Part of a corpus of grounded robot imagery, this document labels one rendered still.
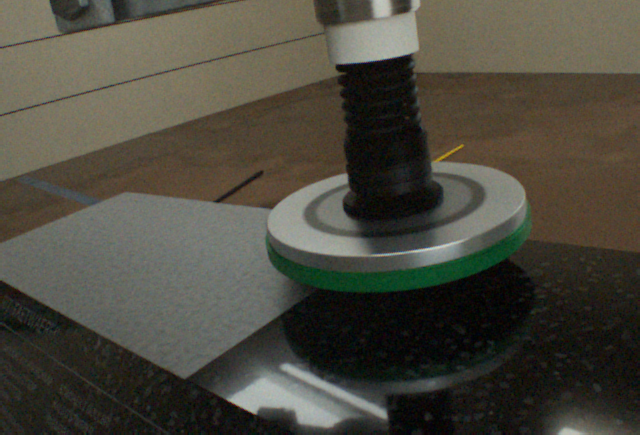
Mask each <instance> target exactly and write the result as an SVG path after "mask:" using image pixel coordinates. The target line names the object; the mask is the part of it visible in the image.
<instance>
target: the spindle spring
mask: <svg viewBox="0 0 640 435"><path fill-rule="evenodd" d="M413 54H414V53H412V54H409V55H404V56H401V55H400V56H396V57H391V58H386V59H381V60H374V61H367V62H359V63H346V64H335V69H336V70H337V71H338V72H347V73H344V74H341V75H339V76H338V78H337V82H338V85H340V86H343V87H344V88H343V89H341V90H340V91H339V96H340V97H342V98H343V99H345V100H346V101H344V102H343V104H342V109H343V111H345V112H347V114H346V115H345V116H344V122H345V123H346V124H347V125H348V126H347V128H346V130H345V132H346V134H347V137H349V138H351V139H355V140H369V139H378V138H385V137H389V136H393V135H397V134H400V133H403V132H406V131H408V130H411V129H412V130H413V131H412V132H421V131H423V128H422V126H421V123H420V120H421V112H420V111H419V110H418V109H419V106H420V101H419V99H418V98H417V97H416V96H417V95H418V93H419V90H418V87H417V86H416V85H415V83H416V81H417V75H416V73H415V72H414V71H413V70H414V68H415V67H416V63H415V61H414V60H413V59H412V58H411V57H412V56H413ZM391 64H393V65H394V64H397V65H398V66H396V67H393V68H390V69H387V70H386V69H383V70H379V71H374V72H369V73H363V74H355V75H354V72H357V71H364V70H370V69H375V68H379V67H383V66H387V65H391ZM399 77H400V78H401V80H399V81H396V82H391V83H388V84H384V85H379V86H375V87H369V88H363V89H356V86H364V85H370V84H376V83H380V82H385V81H389V80H392V79H397V78H399ZM399 91H404V92H403V93H401V94H398V95H395V96H391V97H387V98H383V99H378V100H373V101H366V102H358V100H359V99H368V98H374V97H379V96H384V95H388V94H393V93H396V92H399ZM402 104H407V105H406V106H405V105H403V107H401V108H398V109H395V110H392V111H387V112H382V113H377V114H371V115H362V116H360V113H366V112H373V111H379V110H384V109H389V108H393V107H396V106H399V105H402ZM406 116H409V117H408V118H405V119H404V120H402V121H399V122H396V123H393V124H389V125H384V126H378V127H371V128H362V127H361V126H365V125H374V124H380V123H386V122H390V121H394V120H398V119H401V118H403V117H406Z"/></svg>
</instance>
